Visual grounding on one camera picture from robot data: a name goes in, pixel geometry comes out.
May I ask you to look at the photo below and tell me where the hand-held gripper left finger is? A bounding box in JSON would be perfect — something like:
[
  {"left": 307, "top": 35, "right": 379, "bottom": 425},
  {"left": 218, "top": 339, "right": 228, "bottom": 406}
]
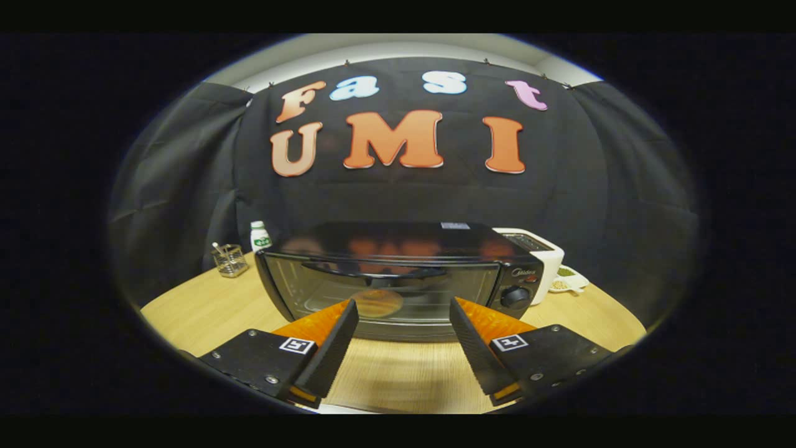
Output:
[{"left": 199, "top": 299, "right": 360, "bottom": 409}]

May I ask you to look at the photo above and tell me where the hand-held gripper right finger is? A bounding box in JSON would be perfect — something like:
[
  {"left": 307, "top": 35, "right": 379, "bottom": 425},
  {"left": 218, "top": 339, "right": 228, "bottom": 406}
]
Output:
[{"left": 449, "top": 296, "right": 622, "bottom": 406}]

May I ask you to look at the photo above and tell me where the brown donut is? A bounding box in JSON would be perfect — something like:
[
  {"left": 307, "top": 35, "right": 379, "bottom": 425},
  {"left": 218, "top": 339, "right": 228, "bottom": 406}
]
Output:
[{"left": 350, "top": 289, "right": 404, "bottom": 319}]

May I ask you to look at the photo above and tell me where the black toaster oven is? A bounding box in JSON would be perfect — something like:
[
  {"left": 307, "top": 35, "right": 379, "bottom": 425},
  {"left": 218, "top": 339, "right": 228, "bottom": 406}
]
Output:
[{"left": 255, "top": 221, "right": 545, "bottom": 343}]

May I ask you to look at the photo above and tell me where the white bread toaster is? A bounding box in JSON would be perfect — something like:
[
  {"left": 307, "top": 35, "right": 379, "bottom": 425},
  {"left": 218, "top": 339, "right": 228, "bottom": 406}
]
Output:
[{"left": 493, "top": 227, "right": 565, "bottom": 306}]

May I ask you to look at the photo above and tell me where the small white dish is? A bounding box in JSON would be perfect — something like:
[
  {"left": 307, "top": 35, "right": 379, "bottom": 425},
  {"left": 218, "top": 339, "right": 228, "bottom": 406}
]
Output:
[{"left": 549, "top": 266, "right": 590, "bottom": 294}]

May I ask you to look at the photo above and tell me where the white bottle green label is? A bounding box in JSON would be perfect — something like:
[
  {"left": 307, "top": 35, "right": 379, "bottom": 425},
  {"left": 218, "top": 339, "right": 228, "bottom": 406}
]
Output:
[{"left": 250, "top": 220, "right": 273, "bottom": 253}]

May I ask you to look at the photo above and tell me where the clear glass holder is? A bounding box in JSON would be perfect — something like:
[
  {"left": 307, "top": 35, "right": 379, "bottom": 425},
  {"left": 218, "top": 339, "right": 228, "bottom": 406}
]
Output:
[{"left": 211, "top": 243, "right": 249, "bottom": 278}]

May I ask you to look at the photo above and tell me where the black backdrop cloth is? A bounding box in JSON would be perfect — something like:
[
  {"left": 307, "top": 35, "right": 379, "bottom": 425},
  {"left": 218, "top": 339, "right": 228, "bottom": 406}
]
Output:
[{"left": 109, "top": 57, "right": 700, "bottom": 330}]

